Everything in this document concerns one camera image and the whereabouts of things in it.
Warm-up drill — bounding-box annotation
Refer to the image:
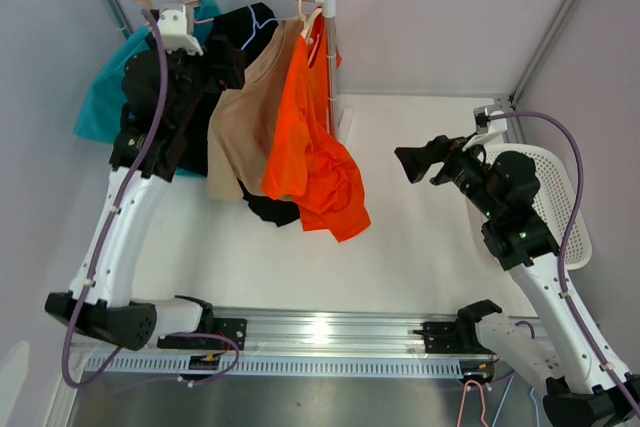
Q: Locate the pink hanger on floor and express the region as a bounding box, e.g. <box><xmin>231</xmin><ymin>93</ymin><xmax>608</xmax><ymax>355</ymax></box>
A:
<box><xmin>455</xmin><ymin>380</ymin><xmax>489</xmax><ymax>427</ymax></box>

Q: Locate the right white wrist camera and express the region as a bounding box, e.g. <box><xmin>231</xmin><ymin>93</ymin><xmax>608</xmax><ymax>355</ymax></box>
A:
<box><xmin>462</xmin><ymin>106</ymin><xmax>508</xmax><ymax>151</ymax></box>

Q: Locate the black t shirt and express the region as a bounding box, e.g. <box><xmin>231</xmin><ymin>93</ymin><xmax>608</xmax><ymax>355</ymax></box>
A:
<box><xmin>205</xmin><ymin>3</ymin><xmax>300</xmax><ymax>227</ymax></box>

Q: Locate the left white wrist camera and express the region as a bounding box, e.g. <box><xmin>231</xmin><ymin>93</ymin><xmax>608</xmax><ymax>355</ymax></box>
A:
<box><xmin>157</xmin><ymin>4</ymin><xmax>204</xmax><ymax>56</ymax></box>

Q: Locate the beige wooden hanger right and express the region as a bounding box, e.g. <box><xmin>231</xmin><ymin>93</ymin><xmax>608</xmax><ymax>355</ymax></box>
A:
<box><xmin>297</xmin><ymin>0</ymin><xmax>324</xmax><ymax>67</ymax></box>

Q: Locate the blue hanger on floor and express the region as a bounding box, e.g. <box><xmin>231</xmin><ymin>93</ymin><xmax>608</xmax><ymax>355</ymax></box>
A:
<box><xmin>490</xmin><ymin>375</ymin><xmax>541</xmax><ymax>427</ymax></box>

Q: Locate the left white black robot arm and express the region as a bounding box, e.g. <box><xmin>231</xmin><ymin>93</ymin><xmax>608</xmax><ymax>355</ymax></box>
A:
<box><xmin>45</xmin><ymin>35</ymin><xmax>245</xmax><ymax>351</ymax></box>

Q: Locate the beige t shirt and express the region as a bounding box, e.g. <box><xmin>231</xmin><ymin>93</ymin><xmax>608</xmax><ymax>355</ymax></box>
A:
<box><xmin>206</xmin><ymin>18</ymin><xmax>303</xmax><ymax>201</ymax></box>

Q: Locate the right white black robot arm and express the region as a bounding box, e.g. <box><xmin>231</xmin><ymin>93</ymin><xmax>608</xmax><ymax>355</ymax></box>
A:
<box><xmin>394</xmin><ymin>135</ymin><xmax>639</xmax><ymax>426</ymax></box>

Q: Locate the aluminium mounting rail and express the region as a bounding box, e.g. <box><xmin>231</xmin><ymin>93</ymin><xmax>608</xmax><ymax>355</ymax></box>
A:
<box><xmin>72</xmin><ymin>308</ymin><xmax>512</xmax><ymax>380</ymax></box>

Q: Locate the light blue wire hanger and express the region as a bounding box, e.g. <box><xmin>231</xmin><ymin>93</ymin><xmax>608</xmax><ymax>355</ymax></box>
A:
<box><xmin>240</xmin><ymin>0</ymin><xmax>285</xmax><ymax>51</ymax></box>

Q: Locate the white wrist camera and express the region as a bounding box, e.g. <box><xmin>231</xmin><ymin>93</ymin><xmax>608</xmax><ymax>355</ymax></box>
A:
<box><xmin>157</xmin><ymin>4</ymin><xmax>204</xmax><ymax>56</ymax></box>
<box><xmin>462</xmin><ymin>106</ymin><xmax>508</xmax><ymax>151</ymax></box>

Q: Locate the orange t shirt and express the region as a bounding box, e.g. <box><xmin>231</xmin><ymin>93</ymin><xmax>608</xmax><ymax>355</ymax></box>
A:
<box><xmin>261</xmin><ymin>34</ymin><xmax>371</xmax><ymax>242</ymax></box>

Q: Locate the teal t shirt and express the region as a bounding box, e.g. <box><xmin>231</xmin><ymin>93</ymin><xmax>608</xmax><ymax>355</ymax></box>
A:
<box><xmin>74</xmin><ymin>27</ymin><xmax>220</xmax><ymax>177</ymax></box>

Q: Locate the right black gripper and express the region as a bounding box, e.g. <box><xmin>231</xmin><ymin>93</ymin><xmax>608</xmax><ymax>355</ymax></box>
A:
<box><xmin>394</xmin><ymin>132</ymin><xmax>502</xmax><ymax>220</ymax></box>

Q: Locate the white plastic basket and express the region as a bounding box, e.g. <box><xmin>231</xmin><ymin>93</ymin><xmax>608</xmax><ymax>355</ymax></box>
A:
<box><xmin>486</xmin><ymin>143</ymin><xmax>592</xmax><ymax>270</ymax></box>

